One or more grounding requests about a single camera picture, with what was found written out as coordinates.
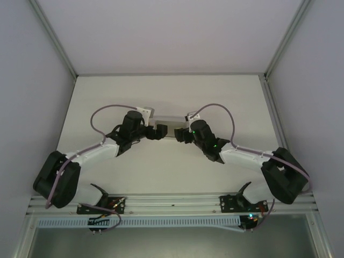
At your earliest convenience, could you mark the white cardboard paper box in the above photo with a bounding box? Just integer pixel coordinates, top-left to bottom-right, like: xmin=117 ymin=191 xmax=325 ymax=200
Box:
xmin=148 ymin=114 xmax=189 ymax=141

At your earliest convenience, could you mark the black controller board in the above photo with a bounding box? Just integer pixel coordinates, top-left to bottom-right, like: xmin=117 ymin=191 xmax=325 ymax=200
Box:
xmin=87 ymin=218 xmax=107 ymax=235
xmin=240 ymin=213 xmax=259 ymax=232

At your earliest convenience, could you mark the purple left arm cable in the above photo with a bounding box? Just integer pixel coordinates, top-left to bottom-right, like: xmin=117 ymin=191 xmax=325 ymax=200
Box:
xmin=44 ymin=103 xmax=139 ymax=210

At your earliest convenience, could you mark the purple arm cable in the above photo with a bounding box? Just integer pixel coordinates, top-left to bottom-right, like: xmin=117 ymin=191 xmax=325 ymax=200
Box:
xmin=193 ymin=103 xmax=311 ymax=194
xmin=44 ymin=103 xmax=139 ymax=210

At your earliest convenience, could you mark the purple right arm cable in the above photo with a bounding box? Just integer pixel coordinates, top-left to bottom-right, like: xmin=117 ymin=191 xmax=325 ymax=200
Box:
xmin=193 ymin=103 xmax=311 ymax=194

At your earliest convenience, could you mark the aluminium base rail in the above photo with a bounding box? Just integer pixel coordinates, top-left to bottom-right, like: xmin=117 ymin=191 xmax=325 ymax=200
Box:
xmin=26 ymin=193 xmax=319 ymax=216

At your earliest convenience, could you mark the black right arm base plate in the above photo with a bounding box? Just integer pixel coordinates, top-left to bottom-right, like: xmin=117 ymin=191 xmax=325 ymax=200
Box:
xmin=218 ymin=193 xmax=269 ymax=213

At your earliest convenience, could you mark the aluminium frame side rail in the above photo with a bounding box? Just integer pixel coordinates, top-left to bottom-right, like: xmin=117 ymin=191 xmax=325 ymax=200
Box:
xmin=259 ymin=74 xmax=290 ymax=151

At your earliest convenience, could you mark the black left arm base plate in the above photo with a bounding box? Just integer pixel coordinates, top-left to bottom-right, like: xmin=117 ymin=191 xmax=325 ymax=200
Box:
xmin=76 ymin=195 xmax=127 ymax=216

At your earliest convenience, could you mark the white slotted cable duct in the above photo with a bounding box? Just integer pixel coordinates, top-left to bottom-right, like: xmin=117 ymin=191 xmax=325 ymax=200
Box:
xmin=37 ymin=216 xmax=242 ymax=228

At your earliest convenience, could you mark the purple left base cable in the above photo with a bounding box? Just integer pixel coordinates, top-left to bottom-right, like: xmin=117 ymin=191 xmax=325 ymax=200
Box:
xmin=80 ymin=203 xmax=122 ymax=232

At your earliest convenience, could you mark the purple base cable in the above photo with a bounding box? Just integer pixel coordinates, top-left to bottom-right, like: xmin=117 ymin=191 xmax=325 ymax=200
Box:
xmin=243 ymin=198 xmax=276 ymax=233
xmin=80 ymin=203 xmax=122 ymax=232

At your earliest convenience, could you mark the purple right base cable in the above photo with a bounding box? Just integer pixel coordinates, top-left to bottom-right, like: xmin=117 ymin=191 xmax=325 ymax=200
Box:
xmin=243 ymin=198 xmax=276 ymax=233

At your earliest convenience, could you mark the aluminium frame corner post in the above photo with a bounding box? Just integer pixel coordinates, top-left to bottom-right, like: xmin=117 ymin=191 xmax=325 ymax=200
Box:
xmin=263 ymin=0 xmax=315 ymax=79
xmin=32 ymin=0 xmax=79 ymax=79

